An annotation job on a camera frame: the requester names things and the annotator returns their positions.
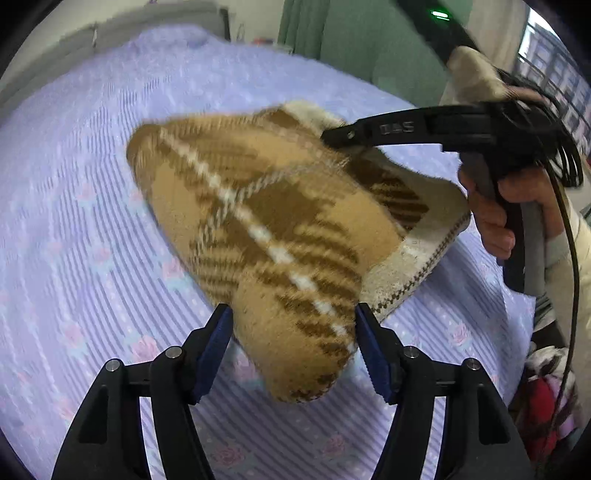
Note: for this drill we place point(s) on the brown beige plaid knit sweater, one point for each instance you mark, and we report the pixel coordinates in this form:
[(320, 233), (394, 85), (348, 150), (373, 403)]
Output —
[(277, 240)]

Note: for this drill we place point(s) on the purple floral striped bed sheet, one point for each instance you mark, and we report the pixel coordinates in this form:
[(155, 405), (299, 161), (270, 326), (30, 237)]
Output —
[(83, 221)]

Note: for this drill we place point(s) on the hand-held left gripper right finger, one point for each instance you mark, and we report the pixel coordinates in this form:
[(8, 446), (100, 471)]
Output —
[(374, 355)]

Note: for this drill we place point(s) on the barred window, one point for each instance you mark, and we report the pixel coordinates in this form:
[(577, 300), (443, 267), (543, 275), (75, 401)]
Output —
[(561, 69)]

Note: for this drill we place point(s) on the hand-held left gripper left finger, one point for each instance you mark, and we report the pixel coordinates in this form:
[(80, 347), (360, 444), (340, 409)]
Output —
[(213, 350)]

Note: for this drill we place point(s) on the cream fleece cloth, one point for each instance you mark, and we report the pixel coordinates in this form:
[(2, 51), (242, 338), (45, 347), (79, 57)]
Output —
[(475, 76)]

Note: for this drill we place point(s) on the white patterned cloth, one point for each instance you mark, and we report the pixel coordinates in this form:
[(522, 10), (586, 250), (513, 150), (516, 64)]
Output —
[(549, 362)]

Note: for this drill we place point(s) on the person's right hand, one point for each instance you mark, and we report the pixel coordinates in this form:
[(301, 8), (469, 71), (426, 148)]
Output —
[(487, 221)]

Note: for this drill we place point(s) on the red cloth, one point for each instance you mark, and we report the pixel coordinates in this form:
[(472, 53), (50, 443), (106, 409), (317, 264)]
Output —
[(540, 415)]

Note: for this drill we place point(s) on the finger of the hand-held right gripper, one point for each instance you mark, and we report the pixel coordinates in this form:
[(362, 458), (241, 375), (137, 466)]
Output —
[(392, 127)]

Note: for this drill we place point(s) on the green curtain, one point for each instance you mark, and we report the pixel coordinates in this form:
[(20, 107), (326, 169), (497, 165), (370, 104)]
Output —
[(364, 41)]

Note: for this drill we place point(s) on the grey padded headboard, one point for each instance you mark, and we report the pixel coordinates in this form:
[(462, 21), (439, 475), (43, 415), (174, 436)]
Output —
[(69, 55)]

